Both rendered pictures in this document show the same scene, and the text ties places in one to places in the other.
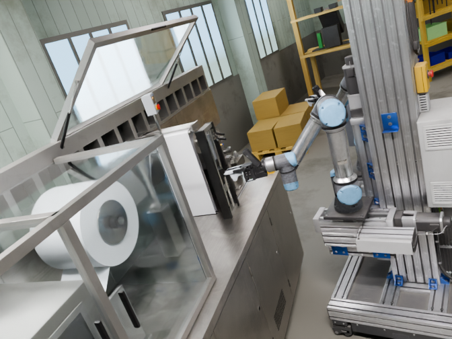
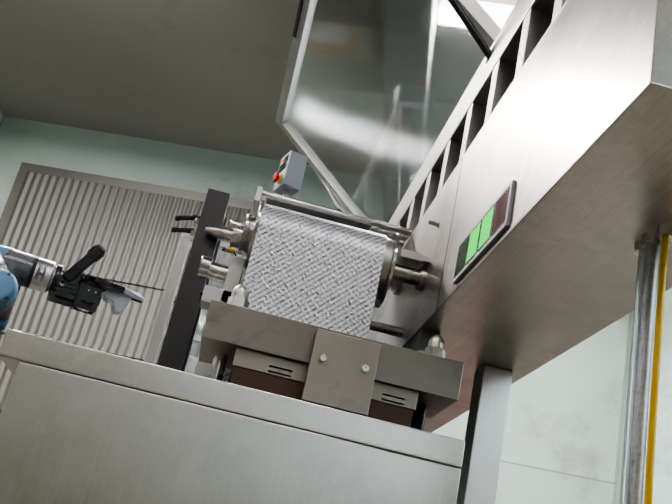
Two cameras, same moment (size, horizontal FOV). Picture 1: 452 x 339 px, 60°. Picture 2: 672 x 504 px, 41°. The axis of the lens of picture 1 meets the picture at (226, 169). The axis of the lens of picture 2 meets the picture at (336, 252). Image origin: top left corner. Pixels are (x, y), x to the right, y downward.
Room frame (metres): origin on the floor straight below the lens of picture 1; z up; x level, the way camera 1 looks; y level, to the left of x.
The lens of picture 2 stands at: (3.92, -0.65, 0.63)
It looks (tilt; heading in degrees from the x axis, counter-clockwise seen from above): 22 degrees up; 150
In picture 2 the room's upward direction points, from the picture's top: 13 degrees clockwise
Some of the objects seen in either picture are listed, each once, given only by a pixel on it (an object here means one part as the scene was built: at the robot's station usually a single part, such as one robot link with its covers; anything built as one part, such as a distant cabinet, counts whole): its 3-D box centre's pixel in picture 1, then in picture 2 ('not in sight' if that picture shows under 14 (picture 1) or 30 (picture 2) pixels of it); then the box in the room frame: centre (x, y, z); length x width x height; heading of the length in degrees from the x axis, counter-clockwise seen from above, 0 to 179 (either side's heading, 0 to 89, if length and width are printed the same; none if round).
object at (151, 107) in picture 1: (151, 103); (287, 173); (2.00, 0.25, 1.66); 0.07 x 0.07 x 0.10; 82
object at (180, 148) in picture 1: (179, 176); not in sight; (2.25, 0.28, 1.17); 0.34 x 0.05 x 0.54; 65
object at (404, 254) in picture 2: not in sight; (412, 259); (2.61, 0.26, 1.28); 0.06 x 0.05 x 0.02; 65
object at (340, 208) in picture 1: (346, 198); not in sight; (1.90, -0.58, 0.87); 0.15 x 0.15 x 0.10
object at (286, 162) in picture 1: (285, 161); (9, 266); (1.83, -0.29, 1.21); 0.11 x 0.08 x 0.09; 78
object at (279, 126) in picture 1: (282, 120); not in sight; (5.67, -1.02, 0.36); 1.31 x 0.99 x 0.73; 143
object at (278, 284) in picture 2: not in sight; (305, 310); (2.59, 0.07, 1.11); 0.23 x 0.01 x 0.18; 65
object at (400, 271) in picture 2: not in sight; (406, 275); (2.61, 0.26, 1.25); 0.07 x 0.04 x 0.04; 65
